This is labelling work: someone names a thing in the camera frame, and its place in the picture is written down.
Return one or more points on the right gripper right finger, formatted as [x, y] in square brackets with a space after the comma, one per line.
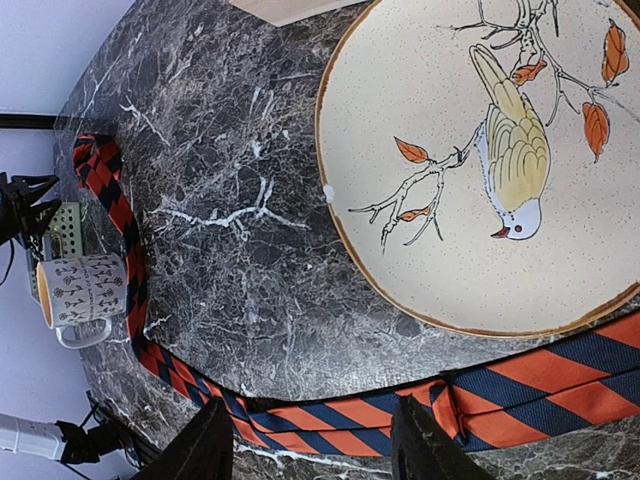
[421, 450]

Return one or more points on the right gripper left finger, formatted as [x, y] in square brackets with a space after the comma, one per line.
[202, 450]

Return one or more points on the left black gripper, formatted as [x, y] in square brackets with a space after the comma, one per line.
[24, 215]

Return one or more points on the red navy striped tie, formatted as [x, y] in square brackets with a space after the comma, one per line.
[586, 379]

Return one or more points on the green plastic basket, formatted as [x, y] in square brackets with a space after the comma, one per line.
[63, 236]

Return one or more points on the white patterned mug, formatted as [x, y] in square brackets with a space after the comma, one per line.
[86, 289]

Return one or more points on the bird pattern ceramic plate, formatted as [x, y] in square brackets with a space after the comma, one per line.
[481, 160]

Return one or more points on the wooden compartment organizer box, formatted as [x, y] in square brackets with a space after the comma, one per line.
[283, 12]

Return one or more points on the left black frame post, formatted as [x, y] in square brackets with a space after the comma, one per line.
[26, 121]

